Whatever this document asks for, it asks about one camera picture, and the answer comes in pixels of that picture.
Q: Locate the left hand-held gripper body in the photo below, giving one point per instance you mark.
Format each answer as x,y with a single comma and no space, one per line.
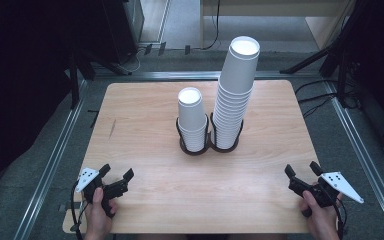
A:
113,190

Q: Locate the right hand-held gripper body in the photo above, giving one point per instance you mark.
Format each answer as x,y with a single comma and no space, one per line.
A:
341,186

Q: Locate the black double cup holder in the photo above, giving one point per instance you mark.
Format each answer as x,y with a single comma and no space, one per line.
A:
195,153

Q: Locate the tall stack of white cups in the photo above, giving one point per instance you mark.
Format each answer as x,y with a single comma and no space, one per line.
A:
235,100

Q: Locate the person's left hand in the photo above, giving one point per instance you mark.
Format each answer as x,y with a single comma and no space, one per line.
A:
97,216

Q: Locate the person's right hand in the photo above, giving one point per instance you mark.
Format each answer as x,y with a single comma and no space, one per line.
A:
323,220

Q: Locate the short stack of white cups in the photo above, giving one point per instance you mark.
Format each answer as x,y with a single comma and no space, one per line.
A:
191,113

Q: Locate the black tripod stand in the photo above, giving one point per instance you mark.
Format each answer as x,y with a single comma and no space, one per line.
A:
74,80
341,50

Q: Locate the light wooden desk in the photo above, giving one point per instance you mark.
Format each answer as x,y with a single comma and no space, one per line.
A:
326,30

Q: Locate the black cabinet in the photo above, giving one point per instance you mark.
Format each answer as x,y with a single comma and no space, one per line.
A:
123,30

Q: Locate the metal floor rail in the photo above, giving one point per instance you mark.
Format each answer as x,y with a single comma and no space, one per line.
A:
51,160
356,143

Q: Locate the grey table bracket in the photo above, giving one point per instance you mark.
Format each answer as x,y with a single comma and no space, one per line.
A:
65,207

